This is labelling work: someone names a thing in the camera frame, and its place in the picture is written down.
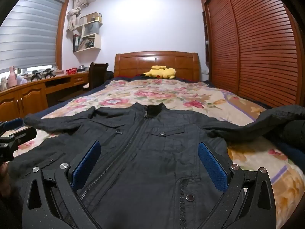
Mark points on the white wall socket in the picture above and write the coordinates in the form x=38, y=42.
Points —
x=205, y=72

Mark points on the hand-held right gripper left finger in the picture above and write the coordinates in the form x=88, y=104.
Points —
x=87, y=165

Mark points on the wooden bed headboard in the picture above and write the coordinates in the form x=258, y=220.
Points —
x=133, y=64

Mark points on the wooden desk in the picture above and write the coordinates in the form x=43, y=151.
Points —
x=31, y=95

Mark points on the black zip jacket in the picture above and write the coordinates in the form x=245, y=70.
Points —
x=147, y=152

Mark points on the floral blanket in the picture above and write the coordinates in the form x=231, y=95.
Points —
x=166, y=93

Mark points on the wooden window frame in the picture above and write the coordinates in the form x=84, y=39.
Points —
x=61, y=33

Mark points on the black binder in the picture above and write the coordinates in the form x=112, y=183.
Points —
x=76, y=43

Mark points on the yellow plush toy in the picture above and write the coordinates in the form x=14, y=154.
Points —
x=159, y=72

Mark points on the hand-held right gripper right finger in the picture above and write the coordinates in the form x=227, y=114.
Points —
x=212, y=167

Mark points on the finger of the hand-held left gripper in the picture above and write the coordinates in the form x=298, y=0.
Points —
x=13, y=124
x=25, y=136

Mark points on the tied beige curtain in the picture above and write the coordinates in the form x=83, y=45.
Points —
x=73, y=14

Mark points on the pink vase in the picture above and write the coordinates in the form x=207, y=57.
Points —
x=12, y=77

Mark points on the white wall shelf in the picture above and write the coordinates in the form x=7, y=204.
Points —
x=95, y=44

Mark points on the dark wooden chair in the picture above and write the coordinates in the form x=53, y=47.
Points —
x=97, y=76

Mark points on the wooden louvered wardrobe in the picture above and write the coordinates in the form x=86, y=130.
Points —
x=262, y=52

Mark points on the silver metal container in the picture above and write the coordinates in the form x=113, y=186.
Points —
x=82, y=68

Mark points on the grey window blind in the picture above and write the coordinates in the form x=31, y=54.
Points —
x=28, y=33

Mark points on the red basket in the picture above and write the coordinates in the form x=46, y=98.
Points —
x=71, y=71

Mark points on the black tripod device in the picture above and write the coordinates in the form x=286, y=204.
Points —
x=49, y=73
x=35, y=75

